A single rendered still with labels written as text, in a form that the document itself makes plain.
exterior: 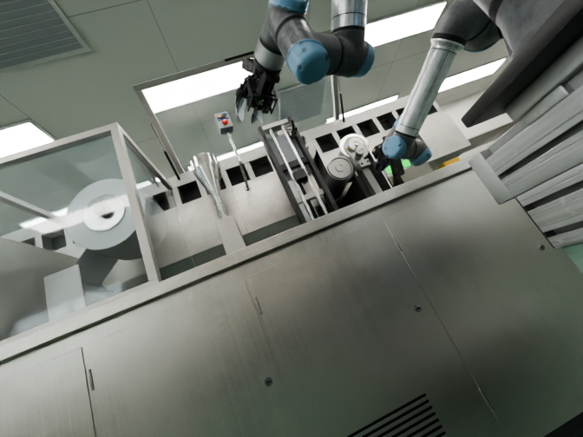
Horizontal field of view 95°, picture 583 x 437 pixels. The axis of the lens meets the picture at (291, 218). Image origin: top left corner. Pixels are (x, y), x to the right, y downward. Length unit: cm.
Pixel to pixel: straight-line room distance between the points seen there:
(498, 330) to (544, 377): 16
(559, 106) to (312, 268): 66
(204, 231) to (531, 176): 140
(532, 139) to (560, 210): 10
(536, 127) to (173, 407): 97
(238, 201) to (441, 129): 141
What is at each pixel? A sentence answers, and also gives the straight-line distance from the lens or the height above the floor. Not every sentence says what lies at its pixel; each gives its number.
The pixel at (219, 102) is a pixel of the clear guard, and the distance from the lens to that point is 168.
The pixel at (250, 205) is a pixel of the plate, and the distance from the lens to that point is 158.
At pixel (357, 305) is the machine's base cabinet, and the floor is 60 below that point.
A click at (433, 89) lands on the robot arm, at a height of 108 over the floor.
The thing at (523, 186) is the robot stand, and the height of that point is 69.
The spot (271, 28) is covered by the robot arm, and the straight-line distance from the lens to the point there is 68.
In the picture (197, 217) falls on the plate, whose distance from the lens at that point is 162.
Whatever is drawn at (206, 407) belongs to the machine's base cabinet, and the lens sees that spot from 91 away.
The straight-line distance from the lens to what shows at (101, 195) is 120.
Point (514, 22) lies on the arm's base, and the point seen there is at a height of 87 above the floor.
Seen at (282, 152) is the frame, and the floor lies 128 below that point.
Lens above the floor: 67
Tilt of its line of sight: 17 degrees up
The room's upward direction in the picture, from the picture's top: 25 degrees counter-clockwise
